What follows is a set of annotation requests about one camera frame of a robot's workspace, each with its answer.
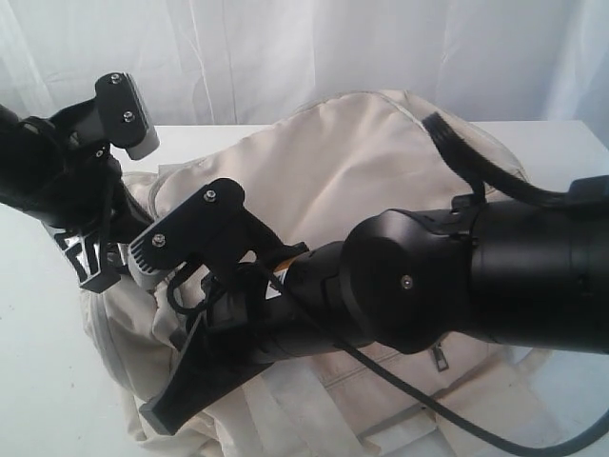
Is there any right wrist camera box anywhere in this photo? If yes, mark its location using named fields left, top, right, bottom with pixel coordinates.
left=128, top=178, right=245, bottom=289

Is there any cream fabric duffel bag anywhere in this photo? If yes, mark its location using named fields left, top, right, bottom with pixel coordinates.
left=78, top=89, right=567, bottom=457

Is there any white backdrop curtain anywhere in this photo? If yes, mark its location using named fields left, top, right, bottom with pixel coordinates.
left=1, top=1, right=608, bottom=130

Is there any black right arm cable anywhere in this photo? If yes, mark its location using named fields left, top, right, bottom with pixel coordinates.
left=332, top=328, right=609, bottom=457

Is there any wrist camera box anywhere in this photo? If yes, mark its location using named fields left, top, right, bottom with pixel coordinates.
left=128, top=178, right=245, bottom=289
left=94, top=72, right=160, bottom=161

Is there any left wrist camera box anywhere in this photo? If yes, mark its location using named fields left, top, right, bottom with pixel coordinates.
left=94, top=72, right=160, bottom=161

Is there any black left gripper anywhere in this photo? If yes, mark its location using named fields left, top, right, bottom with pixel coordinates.
left=28, top=142, right=152, bottom=293

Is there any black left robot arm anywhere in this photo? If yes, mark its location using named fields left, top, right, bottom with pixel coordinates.
left=1, top=100, right=152, bottom=293

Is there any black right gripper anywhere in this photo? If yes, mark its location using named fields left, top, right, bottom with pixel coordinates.
left=140, top=251, right=372, bottom=435

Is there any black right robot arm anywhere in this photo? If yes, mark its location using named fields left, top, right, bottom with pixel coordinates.
left=135, top=180, right=608, bottom=435

